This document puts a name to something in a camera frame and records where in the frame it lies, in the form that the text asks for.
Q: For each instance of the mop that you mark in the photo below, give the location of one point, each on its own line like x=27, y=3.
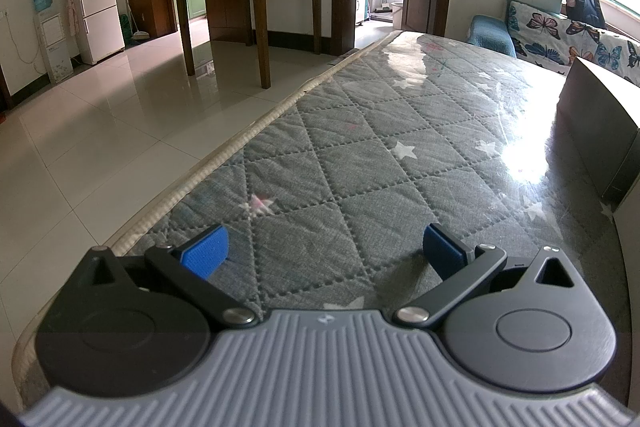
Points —
x=384, y=9

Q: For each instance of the green kitchen cabinet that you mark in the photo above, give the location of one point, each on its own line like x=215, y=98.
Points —
x=196, y=3

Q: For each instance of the white water dispenser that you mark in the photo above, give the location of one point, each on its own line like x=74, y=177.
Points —
x=52, y=49

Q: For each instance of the broom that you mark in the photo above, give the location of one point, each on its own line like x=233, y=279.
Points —
x=140, y=33

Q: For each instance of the blue sofa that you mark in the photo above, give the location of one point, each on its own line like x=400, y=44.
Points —
x=490, y=34

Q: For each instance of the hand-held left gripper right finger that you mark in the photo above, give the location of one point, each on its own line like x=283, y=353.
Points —
x=442, y=252

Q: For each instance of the white bucket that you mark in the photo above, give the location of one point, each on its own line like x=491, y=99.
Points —
x=397, y=13

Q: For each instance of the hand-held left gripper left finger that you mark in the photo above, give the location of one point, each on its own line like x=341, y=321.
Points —
x=205, y=252

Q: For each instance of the grey quilted star mat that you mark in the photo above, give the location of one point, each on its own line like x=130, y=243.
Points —
x=375, y=132

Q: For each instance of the grey doormat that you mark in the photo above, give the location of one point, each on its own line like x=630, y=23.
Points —
x=342, y=57

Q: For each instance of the pink hanging cloth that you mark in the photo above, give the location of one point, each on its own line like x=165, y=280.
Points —
x=74, y=12

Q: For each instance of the black backpack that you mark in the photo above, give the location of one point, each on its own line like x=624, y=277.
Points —
x=585, y=4

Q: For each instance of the white refrigerator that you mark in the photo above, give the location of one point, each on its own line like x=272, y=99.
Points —
x=95, y=7

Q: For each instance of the butterfly print cushion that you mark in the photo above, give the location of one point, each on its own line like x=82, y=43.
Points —
x=545, y=32
x=620, y=57

